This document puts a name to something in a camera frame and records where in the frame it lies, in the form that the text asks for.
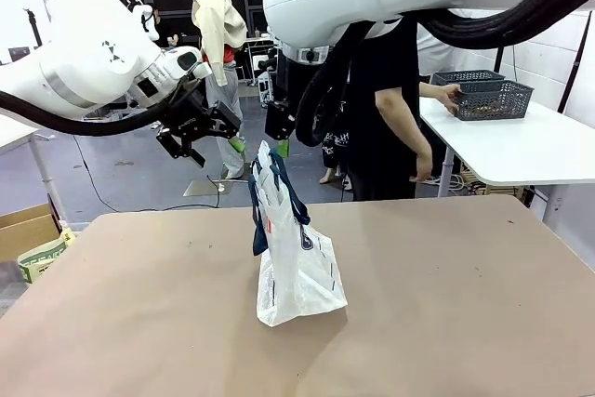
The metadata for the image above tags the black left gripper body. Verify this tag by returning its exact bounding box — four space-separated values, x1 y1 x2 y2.
156 83 220 143

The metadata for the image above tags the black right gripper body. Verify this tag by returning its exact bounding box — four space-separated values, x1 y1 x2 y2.
264 99 298 141

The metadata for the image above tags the white translucent navy-handled shopping bag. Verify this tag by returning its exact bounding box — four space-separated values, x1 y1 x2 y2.
248 139 349 327

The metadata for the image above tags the dark grey plastic basket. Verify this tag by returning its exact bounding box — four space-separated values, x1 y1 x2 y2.
453 79 535 122
430 69 507 87

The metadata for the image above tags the person's right forearm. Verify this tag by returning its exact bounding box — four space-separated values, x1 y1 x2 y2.
385 108 434 161

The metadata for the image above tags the green and white paper bag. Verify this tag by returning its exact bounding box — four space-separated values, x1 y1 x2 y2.
17 228 76 285

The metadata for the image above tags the person's right hand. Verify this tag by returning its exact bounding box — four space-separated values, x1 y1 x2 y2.
408 153 435 183

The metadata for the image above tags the person's left hand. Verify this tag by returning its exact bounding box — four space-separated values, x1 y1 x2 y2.
436 84 464 117

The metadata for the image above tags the mannequin with cream hoodie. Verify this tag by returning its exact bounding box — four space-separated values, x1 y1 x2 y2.
183 0 248 180

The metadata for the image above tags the background person in black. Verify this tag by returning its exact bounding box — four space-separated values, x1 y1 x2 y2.
152 8 187 47

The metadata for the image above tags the person in black clothes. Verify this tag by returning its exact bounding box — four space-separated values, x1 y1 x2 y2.
346 15 447 202

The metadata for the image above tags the small white table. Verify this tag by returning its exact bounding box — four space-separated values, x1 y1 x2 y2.
0 115 69 224

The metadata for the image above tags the brown cardboard box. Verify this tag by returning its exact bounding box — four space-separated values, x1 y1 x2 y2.
0 204 62 264

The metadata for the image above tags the light wooden slat crate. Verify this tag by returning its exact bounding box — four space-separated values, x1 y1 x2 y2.
459 162 531 198

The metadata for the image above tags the white side table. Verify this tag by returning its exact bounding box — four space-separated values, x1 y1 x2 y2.
417 89 595 226

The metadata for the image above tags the black slanted light stand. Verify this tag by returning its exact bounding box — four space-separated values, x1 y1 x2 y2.
557 10 592 114

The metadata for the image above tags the metal mannequin base plate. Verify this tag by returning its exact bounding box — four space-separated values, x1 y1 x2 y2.
183 176 258 198

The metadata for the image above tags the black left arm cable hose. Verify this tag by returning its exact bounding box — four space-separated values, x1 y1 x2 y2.
0 89 187 138

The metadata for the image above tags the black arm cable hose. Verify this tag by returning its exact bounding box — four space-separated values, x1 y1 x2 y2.
295 0 595 147
0 89 187 138

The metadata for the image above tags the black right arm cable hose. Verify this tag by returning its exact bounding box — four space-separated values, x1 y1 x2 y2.
295 0 595 147

